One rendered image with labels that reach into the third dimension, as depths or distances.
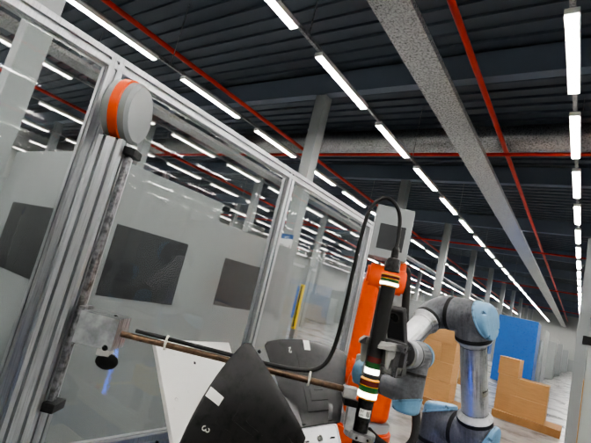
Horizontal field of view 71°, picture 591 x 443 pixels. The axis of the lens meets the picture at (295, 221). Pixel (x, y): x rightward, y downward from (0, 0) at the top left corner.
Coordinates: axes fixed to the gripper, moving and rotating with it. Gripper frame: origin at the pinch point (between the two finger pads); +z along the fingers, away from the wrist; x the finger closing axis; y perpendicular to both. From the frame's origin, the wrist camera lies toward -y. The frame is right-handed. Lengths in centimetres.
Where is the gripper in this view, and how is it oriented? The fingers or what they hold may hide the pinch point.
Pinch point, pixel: (371, 340)
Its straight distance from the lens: 97.9
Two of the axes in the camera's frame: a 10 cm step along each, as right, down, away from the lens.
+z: -5.7, -2.8, -7.7
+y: -2.4, 9.6, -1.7
